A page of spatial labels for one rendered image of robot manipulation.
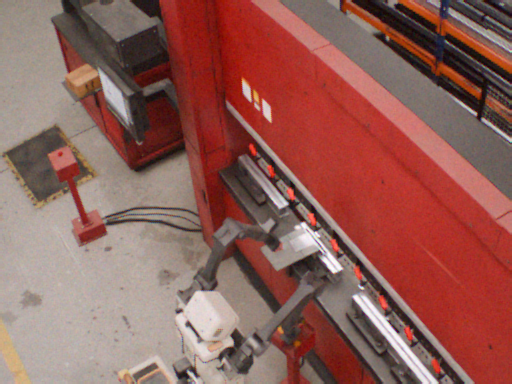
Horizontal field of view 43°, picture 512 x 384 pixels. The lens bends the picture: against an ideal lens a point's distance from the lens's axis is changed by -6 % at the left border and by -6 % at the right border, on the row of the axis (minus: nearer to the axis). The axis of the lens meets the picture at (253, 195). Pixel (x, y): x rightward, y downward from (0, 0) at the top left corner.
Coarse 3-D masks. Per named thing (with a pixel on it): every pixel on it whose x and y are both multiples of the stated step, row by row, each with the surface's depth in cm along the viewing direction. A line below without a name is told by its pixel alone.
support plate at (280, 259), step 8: (296, 232) 373; (304, 232) 372; (264, 248) 367; (288, 248) 366; (304, 248) 365; (312, 248) 364; (272, 256) 363; (280, 256) 362; (288, 256) 362; (296, 256) 362; (272, 264) 359; (280, 264) 359; (288, 264) 358
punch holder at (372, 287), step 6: (366, 270) 312; (366, 276) 315; (372, 276) 309; (372, 282) 311; (378, 282) 305; (366, 288) 320; (372, 288) 314; (378, 288) 308; (384, 288) 307; (372, 294) 316; (378, 294) 311; (384, 294) 312; (378, 300) 312; (384, 300) 316
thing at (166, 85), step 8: (168, 80) 441; (144, 88) 437; (152, 88) 436; (160, 88) 435; (168, 88) 434; (144, 96) 431; (152, 96) 440; (160, 96) 439; (168, 96) 429; (176, 104) 422
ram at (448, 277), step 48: (240, 48) 338; (240, 96) 368; (288, 96) 311; (288, 144) 335; (336, 144) 287; (336, 192) 308; (384, 192) 266; (432, 192) 233; (384, 240) 283; (432, 240) 246; (480, 240) 217; (432, 288) 261; (480, 288) 228; (480, 336) 241
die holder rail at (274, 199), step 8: (240, 160) 419; (248, 160) 418; (240, 168) 425; (248, 168) 413; (256, 168) 413; (248, 176) 418; (256, 176) 408; (264, 176) 408; (256, 184) 410; (264, 184) 403; (264, 192) 404; (272, 192) 399; (272, 200) 396; (280, 200) 394; (272, 208) 402; (280, 208) 390; (280, 216) 397
